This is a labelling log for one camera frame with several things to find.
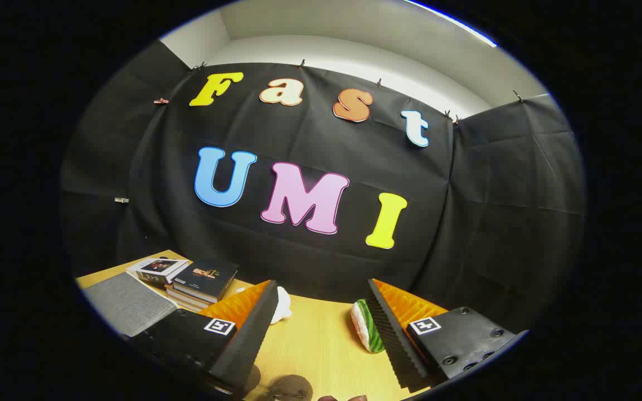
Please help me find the white plush toy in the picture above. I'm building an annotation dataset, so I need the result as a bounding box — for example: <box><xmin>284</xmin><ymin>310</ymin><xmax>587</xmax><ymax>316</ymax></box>
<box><xmin>270</xmin><ymin>286</ymin><xmax>293</xmax><ymax>325</ymax></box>

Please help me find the white cover book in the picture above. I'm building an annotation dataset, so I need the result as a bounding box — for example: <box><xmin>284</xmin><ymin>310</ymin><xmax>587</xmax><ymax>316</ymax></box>
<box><xmin>126</xmin><ymin>258</ymin><xmax>189</xmax><ymax>287</ymax></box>

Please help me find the dark blue book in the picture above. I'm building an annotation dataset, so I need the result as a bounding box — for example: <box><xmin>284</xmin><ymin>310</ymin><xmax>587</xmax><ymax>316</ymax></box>
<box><xmin>172</xmin><ymin>258</ymin><xmax>240</xmax><ymax>304</ymax></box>

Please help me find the watermelon slice plush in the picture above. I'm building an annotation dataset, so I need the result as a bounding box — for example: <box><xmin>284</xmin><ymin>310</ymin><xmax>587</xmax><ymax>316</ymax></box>
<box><xmin>350</xmin><ymin>299</ymin><xmax>386</xmax><ymax>354</ymax></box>

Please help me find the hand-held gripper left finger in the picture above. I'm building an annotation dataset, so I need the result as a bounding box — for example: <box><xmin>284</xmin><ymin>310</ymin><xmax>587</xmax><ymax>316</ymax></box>
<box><xmin>130</xmin><ymin>280</ymin><xmax>280</xmax><ymax>397</ymax></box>

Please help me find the grey fabric storage box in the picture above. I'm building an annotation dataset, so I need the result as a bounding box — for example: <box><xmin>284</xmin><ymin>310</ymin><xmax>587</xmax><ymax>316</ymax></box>
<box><xmin>82</xmin><ymin>273</ymin><xmax>179</xmax><ymax>338</ymax></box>

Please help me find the brown cover book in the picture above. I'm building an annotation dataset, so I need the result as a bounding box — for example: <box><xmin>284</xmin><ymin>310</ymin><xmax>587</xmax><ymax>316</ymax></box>
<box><xmin>165</xmin><ymin>284</ymin><xmax>210</xmax><ymax>306</ymax></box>
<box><xmin>172</xmin><ymin>294</ymin><xmax>206</xmax><ymax>311</ymax></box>

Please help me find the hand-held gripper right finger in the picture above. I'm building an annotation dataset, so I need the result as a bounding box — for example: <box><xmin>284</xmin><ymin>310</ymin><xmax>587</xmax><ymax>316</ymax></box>
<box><xmin>366</xmin><ymin>278</ymin><xmax>529</xmax><ymax>389</ymax></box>

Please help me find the black backdrop cloth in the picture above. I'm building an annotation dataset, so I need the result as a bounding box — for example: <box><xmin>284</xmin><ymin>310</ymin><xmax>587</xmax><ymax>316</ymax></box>
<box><xmin>60</xmin><ymin>40</ymin><xmax>586</xmax><ymax>335</ymax></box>

